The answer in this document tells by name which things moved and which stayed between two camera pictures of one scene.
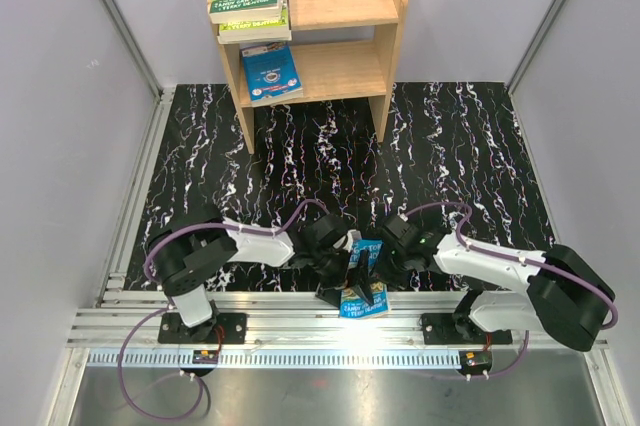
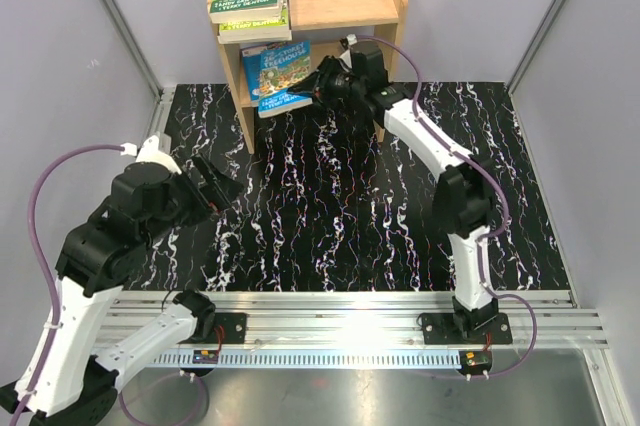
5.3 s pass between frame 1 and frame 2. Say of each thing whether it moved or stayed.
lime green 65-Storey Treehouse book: stayed
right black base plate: stayed
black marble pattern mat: stayed
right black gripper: moved
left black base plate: stayed
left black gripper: moved
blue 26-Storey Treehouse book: moved
